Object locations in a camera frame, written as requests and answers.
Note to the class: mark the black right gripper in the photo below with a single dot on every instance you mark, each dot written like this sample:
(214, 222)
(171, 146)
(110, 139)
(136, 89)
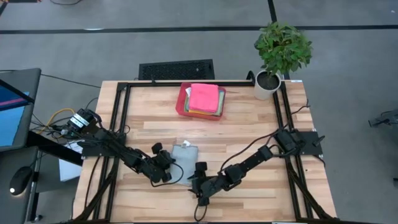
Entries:
(210, 183)

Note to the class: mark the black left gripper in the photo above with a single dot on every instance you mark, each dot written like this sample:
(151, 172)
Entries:
(158, 165)

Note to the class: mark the grey microfiber towel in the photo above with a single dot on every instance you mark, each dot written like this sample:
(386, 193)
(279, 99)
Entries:
(186, 160)

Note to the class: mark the red plastic tray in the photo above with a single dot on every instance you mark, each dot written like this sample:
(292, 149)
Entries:
(180, 105)

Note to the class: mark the pink microfiber towel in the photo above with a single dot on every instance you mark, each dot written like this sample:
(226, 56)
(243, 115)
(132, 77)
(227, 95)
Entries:
(204, 98)

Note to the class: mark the sage green microfiber towel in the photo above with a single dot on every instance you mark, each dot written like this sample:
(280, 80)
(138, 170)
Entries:
(221, 102)

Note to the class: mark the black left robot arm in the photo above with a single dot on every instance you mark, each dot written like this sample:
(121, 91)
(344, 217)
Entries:
(115, 146)

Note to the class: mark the black mesh computer case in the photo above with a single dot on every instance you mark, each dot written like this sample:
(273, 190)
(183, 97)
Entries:
(177, 70)

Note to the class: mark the white box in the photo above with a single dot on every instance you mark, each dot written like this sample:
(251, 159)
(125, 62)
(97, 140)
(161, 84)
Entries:
(70, 171)

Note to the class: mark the black computer mouse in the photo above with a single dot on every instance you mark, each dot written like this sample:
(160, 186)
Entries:
(20, 180)

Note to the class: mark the green leafy plant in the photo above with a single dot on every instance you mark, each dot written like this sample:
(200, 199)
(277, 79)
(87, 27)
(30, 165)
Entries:
(283, 46)

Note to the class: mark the dark grey side desk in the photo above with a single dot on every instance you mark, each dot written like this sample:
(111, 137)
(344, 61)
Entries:
(9, 158)

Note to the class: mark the grey monitor with blue screen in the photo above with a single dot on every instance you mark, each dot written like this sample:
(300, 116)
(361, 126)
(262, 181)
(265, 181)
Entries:
(12, 124)

